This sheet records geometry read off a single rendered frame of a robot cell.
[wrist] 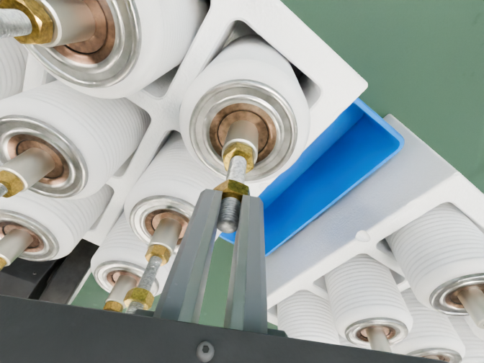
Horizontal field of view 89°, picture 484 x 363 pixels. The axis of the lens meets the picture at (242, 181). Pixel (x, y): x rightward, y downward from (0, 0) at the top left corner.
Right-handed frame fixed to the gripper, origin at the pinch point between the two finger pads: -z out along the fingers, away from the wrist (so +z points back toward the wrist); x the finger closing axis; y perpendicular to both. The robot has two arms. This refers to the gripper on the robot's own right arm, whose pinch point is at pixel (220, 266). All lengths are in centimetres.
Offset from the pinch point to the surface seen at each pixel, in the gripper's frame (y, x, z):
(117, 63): -3.4, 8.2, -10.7
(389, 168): 7.8, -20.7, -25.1
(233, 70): -4.0, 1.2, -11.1
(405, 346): 27.8, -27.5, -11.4
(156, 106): 2.0, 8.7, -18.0
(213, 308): 74, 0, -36
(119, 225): 17.2, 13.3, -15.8
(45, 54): -3.1, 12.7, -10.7
